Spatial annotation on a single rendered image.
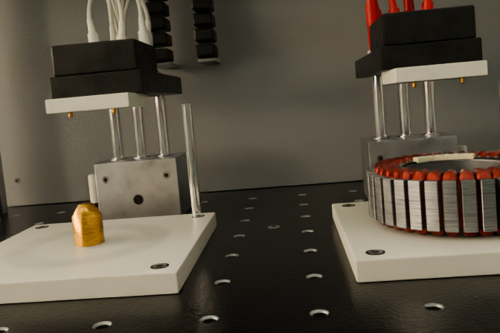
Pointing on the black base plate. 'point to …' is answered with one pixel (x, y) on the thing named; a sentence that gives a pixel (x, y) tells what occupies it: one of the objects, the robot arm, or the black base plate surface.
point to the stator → (437, 192)
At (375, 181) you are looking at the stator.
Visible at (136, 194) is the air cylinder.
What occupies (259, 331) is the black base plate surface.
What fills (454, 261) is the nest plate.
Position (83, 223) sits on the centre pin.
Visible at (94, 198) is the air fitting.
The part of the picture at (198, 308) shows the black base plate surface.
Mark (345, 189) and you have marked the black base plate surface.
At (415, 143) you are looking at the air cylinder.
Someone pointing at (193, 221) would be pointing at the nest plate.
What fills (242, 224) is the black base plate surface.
